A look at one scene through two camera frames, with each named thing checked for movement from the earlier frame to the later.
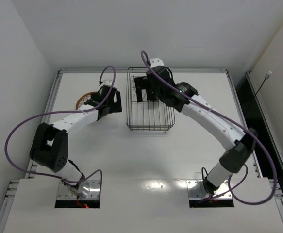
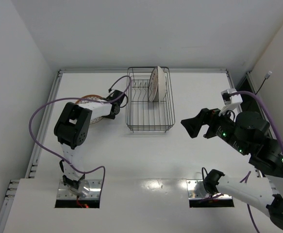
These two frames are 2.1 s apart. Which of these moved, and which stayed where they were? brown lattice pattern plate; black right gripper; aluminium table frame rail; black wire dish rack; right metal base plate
Moved: brown lattice pattern plate; black right gripper
Stayed: aluminium table frame rail; black wire dish rack; right metal base plate
